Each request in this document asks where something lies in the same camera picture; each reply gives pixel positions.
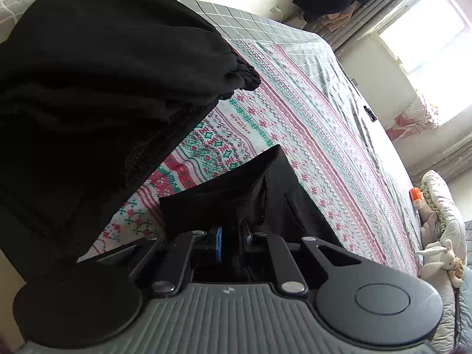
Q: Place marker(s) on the grey curtain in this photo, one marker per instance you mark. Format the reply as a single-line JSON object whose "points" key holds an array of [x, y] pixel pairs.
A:
{"points": [[387, 3]]}

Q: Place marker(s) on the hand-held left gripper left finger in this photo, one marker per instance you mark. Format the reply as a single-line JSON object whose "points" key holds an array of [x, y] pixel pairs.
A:
{"points": [[218, 245]]}

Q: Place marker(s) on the window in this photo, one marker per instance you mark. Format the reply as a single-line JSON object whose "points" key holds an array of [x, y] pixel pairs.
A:
{"points": [[431, 44]]}

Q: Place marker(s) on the pile of dark clothes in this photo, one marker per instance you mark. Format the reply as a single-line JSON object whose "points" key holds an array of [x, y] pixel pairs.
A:
{"points": [[92, 81]]}

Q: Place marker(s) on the grey bolster pillow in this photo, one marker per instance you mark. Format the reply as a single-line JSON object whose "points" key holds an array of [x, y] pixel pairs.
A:
{"points": [[451, 313]]}

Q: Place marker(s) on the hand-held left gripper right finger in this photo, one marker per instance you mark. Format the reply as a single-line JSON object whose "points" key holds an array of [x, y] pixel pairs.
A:
{"points": [[243, 236]]}

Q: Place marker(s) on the orange white packet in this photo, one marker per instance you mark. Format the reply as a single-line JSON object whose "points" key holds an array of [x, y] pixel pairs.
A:
{"points": [[415, 195]]}

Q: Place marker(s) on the floral stuffed toy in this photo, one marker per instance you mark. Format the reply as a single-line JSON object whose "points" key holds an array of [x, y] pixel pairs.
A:
{"points": [[456, 269]]}

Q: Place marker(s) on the folded white quilt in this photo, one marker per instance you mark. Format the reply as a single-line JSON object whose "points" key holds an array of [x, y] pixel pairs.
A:
{"points": [[440, 206]]}

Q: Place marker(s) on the grey checked bed sheet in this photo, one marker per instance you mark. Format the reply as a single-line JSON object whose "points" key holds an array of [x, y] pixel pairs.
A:
{"points": [[280, 33]]}

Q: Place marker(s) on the white stuffed bunny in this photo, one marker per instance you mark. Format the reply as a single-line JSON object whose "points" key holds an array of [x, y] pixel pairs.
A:
{"points": [[435, 261]]}

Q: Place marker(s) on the small black object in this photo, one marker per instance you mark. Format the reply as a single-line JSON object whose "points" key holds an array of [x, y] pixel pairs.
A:
{"points": [[370, 113]]}

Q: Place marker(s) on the black pants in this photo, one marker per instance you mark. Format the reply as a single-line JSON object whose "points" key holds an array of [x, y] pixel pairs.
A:
{"points": [[258, 191]]}

